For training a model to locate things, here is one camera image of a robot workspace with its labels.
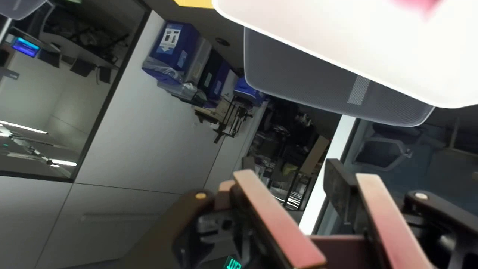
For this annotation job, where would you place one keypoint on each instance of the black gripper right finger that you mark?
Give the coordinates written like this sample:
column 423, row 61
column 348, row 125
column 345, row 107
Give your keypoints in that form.
column 393, row 224

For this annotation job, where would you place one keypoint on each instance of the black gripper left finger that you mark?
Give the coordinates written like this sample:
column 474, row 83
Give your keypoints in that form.
column 278, row 224

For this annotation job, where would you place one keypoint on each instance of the white plastic basket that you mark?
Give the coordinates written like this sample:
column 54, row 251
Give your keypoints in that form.
column 323, row 34

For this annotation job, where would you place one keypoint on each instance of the small blue box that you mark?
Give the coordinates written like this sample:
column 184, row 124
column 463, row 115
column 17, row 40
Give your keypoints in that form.
column 248, row 91

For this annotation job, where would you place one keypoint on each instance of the large blue box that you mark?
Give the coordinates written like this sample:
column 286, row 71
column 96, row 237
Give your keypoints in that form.
column 174, row 49

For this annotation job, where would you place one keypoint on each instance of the blue lit screen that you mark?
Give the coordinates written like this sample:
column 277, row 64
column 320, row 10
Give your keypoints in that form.
column 26, row 46

